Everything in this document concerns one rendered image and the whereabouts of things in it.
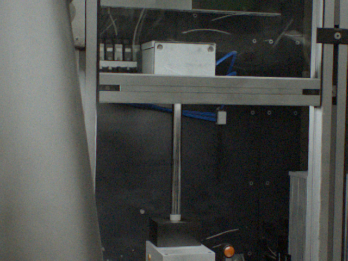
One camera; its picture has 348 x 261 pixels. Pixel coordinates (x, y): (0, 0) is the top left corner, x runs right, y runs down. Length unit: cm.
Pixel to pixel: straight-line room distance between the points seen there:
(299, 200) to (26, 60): 117
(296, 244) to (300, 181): 13
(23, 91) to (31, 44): 2
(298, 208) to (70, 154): 117
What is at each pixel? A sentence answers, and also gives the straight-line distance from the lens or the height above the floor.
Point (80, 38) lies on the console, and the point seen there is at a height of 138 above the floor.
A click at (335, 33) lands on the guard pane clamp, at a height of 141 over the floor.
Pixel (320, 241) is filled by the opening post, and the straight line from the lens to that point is 119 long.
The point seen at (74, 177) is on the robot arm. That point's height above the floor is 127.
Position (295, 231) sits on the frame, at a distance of 140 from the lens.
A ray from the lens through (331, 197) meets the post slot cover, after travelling 118.
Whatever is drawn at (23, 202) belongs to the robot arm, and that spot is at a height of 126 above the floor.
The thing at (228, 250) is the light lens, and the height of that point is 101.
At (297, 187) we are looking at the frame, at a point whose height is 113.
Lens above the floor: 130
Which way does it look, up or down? 3 degrees down
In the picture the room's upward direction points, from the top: 1 degrees clockwise
